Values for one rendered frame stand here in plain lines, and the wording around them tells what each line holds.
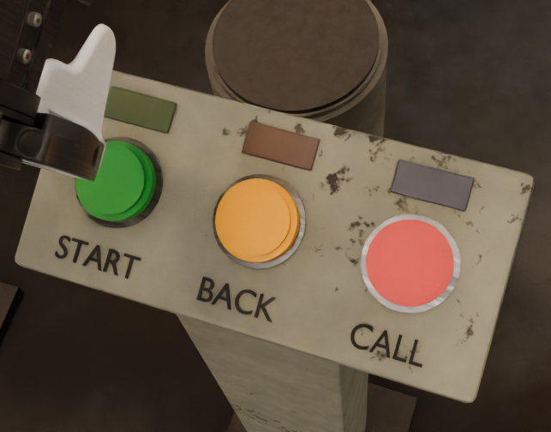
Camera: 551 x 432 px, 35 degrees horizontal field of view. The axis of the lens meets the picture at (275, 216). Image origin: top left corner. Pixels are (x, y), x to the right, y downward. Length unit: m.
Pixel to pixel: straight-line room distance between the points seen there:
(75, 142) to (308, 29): 0.31
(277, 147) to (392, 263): 0.08
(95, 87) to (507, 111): 0.87
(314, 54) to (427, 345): 0.23
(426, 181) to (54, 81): 0.18
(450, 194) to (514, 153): 0.72
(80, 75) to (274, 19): 0.27
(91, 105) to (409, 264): 0.16
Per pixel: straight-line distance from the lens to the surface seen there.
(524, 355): 1.04
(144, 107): 0.45
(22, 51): 0.29
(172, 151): 0.44
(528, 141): 1.15
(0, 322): 1.09
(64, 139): 0.28
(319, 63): 0.56
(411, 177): 0.42
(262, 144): 0.43
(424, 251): 0.40
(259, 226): 0.41
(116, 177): 0.44
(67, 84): 0.32
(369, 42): 0.57
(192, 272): 0.43
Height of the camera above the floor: 0.98
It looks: 65 degrees down
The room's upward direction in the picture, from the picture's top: 12 degrees counter-clockwise
